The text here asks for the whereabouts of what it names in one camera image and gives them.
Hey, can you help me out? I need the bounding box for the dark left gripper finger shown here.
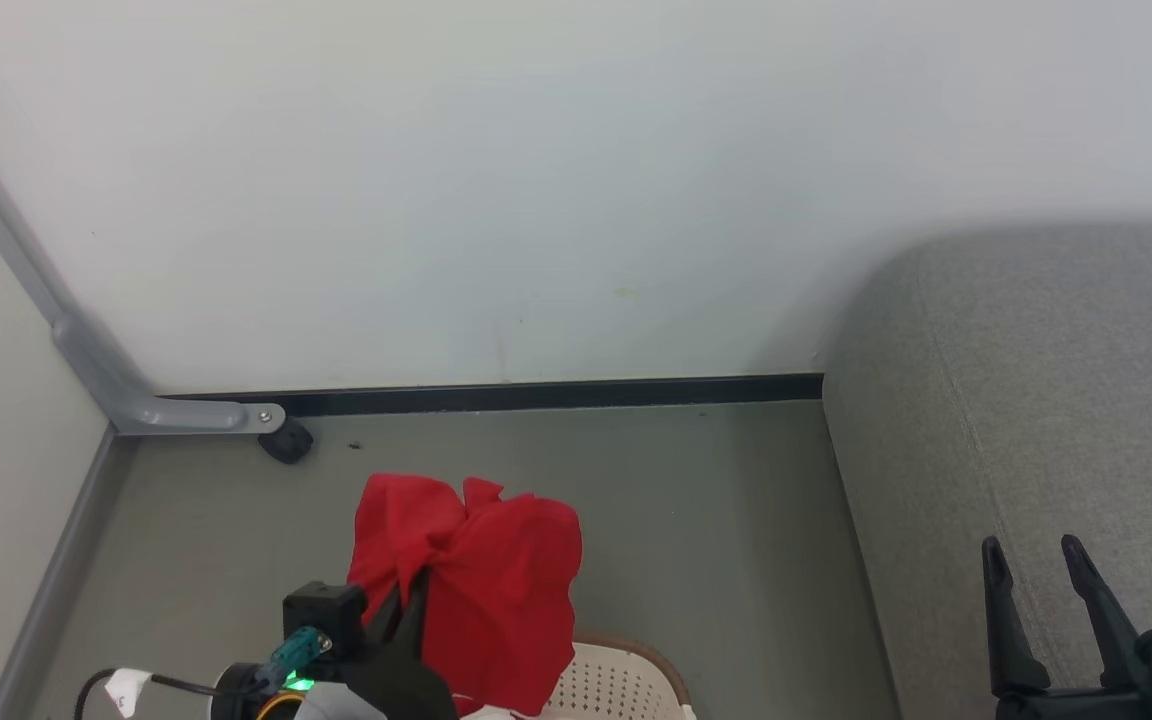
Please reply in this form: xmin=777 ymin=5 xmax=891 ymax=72
xmin=364 ymin=583 xmax=405 ymax=646
xmin=398 ymin=566 xmax=434 ymax=661

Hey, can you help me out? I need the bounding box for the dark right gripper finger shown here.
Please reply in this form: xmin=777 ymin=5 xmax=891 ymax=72
xmin=1060 ymin=534 xmax=1145 ymax=692
xmin=981 ymin=536 xmax=1052 ymax=697

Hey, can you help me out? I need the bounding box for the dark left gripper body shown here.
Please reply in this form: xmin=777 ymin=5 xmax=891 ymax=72
xmin=331 ymin=630 xmax=459 ymax=720

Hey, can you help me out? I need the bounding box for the red and white jersey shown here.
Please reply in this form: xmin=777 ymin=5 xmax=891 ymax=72
xmin=347 ymin=473 xmax=584 ymax=718

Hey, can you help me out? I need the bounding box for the white perforated laundry basket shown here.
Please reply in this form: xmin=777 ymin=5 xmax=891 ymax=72
xmin=456 ymin=632 xmax=697 ymax=720

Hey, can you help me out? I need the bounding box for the black caster wheel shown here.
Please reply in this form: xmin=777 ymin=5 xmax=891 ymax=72
xmin=258 ymin=417 xmax=315 ymax=465

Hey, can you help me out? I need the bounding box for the grey fabric sofa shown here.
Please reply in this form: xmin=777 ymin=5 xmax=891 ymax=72
xmin=823 ymin=222 xmax=1152 ymax=720

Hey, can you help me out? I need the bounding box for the teal cable connector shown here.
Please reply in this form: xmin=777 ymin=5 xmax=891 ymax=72
xmin=258 ymin=627 xmax=333 ymax=693

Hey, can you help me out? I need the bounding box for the thin black cable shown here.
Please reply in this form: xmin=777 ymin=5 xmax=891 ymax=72
xmin=74 ymin=667 xmax=267 ymax=720

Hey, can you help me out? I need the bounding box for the black wall baseboard strip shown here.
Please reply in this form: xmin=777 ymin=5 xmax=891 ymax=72
xmin=158 ymin=373 xmax=825 ymax=418

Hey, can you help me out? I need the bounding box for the white cable tag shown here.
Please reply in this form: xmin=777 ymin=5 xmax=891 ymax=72
xmin=104 ymin=668 xmax=153 ymax=716

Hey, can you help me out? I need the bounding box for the grey partition bottom rail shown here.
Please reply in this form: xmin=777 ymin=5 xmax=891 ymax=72
xmin=0 ymin=428 xmax=140 ymax=720

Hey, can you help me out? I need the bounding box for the grey metal frame leg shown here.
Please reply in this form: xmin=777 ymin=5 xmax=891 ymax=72
xmin=0 ymin=85 xmax=287 ymax=437

